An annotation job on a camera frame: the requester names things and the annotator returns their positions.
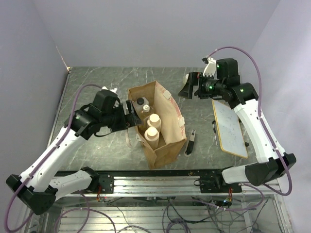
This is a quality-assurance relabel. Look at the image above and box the white jug black cap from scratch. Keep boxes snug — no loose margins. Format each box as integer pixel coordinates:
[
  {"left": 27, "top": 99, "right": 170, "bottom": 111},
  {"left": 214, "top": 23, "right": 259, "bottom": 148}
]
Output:
[{"left": 133, "top": 97, "right": 149, "bottom": 114}]

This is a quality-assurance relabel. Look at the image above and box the purple cable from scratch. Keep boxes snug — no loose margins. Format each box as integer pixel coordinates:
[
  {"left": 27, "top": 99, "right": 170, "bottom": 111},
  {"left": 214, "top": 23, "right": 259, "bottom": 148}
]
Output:
[
  {"left": 4, "top": 84, "right": 105, "bottom": 231},
  {"left": 206, "top": 47, "right": 292, "bottom": 212}
]

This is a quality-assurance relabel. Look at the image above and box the aluminium mounting rail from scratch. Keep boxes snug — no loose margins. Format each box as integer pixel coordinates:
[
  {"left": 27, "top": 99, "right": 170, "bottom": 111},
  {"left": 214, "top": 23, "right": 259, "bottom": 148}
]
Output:
[{"left": 51, "top": 176, "right": 279, "bottom": 197}]

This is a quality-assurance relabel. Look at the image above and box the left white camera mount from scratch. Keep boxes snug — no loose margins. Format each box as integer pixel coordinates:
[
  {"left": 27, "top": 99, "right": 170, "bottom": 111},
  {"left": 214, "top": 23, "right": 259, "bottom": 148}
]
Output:
[{"left": 102, "top": 86, "right": 118, "bottom": 94}]

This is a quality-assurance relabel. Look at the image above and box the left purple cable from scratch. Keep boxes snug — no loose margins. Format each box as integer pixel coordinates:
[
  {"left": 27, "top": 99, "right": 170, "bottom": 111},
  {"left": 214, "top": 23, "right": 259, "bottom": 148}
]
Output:
[{"left": 4, "top": 84, "right": 105, "bottom": 231}]

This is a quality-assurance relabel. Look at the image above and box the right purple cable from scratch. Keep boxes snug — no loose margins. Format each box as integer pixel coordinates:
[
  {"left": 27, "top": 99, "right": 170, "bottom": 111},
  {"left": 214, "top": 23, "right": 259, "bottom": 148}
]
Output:
[{"left": 206, "top": 47, "right": 292, "bottom": 212}]

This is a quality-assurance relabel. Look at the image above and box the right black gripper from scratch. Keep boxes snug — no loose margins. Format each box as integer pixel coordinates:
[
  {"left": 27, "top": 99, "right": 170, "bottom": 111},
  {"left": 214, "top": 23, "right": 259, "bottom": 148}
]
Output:
[{"left": 178, "top": 72, "right": 225, "bottom": 99}]

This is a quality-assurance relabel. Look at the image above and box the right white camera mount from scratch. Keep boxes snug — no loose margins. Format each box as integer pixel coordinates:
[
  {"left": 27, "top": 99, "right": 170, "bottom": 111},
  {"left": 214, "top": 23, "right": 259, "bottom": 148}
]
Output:
[{"left": 202, "top": 57, "right": 217, "bottom": 77}]

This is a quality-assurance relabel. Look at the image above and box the brown canvas tote bag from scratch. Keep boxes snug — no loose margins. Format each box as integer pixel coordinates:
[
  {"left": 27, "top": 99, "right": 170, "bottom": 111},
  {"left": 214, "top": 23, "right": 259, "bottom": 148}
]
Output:
[{"left": 128, "top": 81, "right": 187, "bottom": 169}]

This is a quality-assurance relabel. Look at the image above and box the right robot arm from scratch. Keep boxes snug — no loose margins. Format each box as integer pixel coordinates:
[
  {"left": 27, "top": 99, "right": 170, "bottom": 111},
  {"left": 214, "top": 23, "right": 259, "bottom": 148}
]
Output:
[{"left": 178, "top": 58, "right": 296, "bottom": 192}]

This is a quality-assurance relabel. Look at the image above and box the amber bottle white cap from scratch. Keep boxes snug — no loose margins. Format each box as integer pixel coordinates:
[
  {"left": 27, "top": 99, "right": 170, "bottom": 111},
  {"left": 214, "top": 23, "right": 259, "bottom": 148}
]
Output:
[{"left": 138, "top": 104, "right": 155, "bottom": 124}]

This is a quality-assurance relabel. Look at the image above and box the cream bottle beige cap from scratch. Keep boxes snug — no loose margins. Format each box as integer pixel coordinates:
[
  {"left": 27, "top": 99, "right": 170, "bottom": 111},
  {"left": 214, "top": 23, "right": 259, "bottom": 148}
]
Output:
[{"left": 147, "top": 114, "right": 162, "bottom": 133}]

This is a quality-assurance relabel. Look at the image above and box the black marker pen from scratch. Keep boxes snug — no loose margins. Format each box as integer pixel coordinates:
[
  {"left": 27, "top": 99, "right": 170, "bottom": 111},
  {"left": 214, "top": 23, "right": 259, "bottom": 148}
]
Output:
[{"left": 212, "top": 120, "right": 218, "bottom": 146}]

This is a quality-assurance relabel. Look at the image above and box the small whiteboard yellow frame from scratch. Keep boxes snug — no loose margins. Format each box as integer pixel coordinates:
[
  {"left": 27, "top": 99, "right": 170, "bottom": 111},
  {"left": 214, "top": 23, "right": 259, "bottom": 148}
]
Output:
[{"left": 212, "top": 100, "right": 248, "bottom": 159}]

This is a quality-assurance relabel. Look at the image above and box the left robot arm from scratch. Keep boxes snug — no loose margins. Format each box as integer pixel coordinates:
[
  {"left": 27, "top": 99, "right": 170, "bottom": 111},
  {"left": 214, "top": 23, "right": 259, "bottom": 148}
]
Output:
[{"left": 6, "top": 89, "right": 142, "bottom": 215}]

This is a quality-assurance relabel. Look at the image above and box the black white utility knife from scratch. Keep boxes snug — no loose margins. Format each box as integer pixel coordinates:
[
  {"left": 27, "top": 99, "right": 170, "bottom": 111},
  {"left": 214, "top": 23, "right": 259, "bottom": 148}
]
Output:
[{"left": 185, "top": 129, "right": 196, "bottom": 157}]

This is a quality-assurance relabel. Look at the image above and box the pale green bottle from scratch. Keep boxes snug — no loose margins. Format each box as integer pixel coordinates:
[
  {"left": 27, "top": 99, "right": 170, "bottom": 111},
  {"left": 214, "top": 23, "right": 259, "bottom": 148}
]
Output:
[{"left": 182, "top": 73, "right": 190, "bottom": 85}]

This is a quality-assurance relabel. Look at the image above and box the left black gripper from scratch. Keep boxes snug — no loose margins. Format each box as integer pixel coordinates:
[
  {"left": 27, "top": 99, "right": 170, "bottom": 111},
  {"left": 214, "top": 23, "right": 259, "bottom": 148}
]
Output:
[{"left": 101, "top": 99, "right": 143, "bottom": 133}]

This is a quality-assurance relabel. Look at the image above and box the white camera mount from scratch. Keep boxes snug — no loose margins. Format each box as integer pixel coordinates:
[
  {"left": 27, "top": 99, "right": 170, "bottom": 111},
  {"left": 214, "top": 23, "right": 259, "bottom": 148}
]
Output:
[
  {"left": 202, "top": 57, "right": 217, "bottom": 77},
  {"left": 102, "top": 86, "right": 118, "bottom": 94}
]

